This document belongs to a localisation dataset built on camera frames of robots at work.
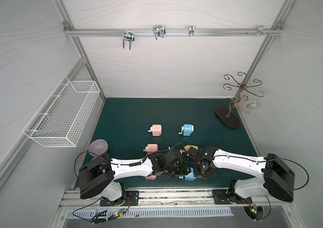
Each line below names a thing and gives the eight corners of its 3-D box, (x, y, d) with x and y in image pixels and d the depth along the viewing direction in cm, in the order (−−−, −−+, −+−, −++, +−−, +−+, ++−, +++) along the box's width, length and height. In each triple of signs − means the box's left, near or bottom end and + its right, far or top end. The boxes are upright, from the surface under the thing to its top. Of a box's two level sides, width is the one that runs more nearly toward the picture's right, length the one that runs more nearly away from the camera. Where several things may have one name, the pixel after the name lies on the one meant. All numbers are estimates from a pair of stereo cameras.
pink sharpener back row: (148, 136, 99) (148, 131, 94) (149, 130, 103) (148, 124, 97) (161, 136, 99) (161, 131, 94) (161, 130, 103) (161, 124, 97)
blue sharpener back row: (179, 136, 98) (179, 131, 93) (178, 129, 102) (179, 123, 97) (192, 136, 98) (194, 131, 93) (191, 129, 102) (193, 123, 97)
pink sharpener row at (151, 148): (144, 155, 90) (143, 150, 85) (145, 148, 93) (143, 143, 88) (157, 155, 90) (157, 150, 85) (157, 148, 93) (157, 143, 88)
